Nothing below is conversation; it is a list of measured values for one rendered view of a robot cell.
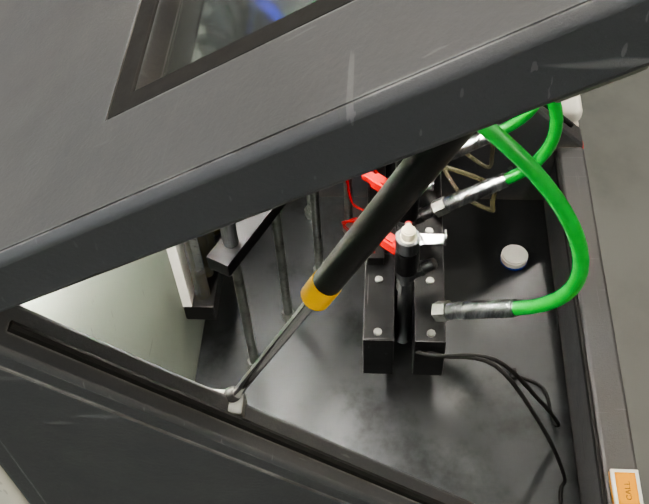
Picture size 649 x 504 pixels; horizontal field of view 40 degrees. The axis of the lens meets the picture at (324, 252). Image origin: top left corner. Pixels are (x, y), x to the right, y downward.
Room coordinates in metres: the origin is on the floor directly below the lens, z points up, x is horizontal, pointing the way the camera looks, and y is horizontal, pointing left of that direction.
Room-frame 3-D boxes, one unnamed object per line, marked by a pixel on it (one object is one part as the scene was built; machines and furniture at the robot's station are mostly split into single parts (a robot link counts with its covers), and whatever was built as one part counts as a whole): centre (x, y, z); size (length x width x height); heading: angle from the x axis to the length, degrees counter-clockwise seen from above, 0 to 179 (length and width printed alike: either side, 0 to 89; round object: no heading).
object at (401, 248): (0.62, -0.10, 1.01); 0.05 x 0.03 x 0.21; 84
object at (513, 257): (0.79, -0.28, 0.84); 0.04 x 0.04 x 0.01
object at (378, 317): (0.74, -0.11, 0.91); 0.34 x 0.10 x 0.15; 174
